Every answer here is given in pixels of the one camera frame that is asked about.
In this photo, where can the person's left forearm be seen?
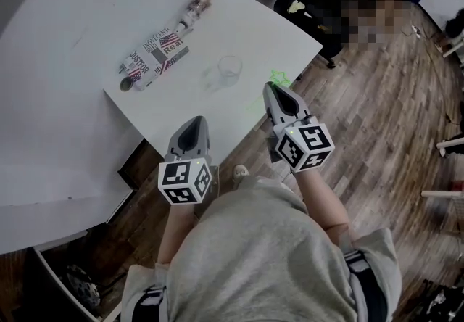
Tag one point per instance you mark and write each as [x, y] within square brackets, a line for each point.
[177, 233]

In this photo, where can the flag print box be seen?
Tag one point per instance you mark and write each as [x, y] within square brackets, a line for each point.
[159, 52]

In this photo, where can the black equipment pile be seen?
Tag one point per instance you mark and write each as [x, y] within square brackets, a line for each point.
[442, 302]

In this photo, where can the white side table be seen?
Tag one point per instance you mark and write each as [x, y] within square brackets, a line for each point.
[449, 194]

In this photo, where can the white chair frame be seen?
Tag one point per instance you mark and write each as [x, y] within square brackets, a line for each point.
[72, 299]

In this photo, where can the clear plastic bottle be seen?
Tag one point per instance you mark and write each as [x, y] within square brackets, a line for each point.
[197, 5]

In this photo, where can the person's beige trouser leg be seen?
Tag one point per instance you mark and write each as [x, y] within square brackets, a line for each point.
[250, 186]

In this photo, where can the low white table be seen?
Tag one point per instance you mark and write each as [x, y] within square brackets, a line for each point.
[456, 48]

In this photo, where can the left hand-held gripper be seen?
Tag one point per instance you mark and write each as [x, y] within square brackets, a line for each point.
[179, 177]

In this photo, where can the green plastic stirrer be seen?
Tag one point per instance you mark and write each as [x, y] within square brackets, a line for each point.
[276, 73]

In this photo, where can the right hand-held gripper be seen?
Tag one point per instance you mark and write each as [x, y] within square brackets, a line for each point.
[304, 148]

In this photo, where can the clear drinking glass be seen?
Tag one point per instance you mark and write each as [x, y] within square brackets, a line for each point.
[229, 75]

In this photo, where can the person's grey shirt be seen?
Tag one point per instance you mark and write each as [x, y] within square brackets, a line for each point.
[253, 259]

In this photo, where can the person's beige shoe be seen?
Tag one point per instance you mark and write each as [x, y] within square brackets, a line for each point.
[240, 172]

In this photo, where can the small round can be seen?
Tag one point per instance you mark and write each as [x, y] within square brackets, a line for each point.
[126, 85]

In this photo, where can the patterned seat cushion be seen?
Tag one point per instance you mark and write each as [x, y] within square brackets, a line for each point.
[82, 286]

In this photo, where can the person's right forearm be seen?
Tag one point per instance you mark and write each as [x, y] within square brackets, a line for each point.
[320, 204]

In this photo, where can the pale yellow cloth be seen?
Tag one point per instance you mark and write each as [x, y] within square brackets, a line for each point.
[297, 7]

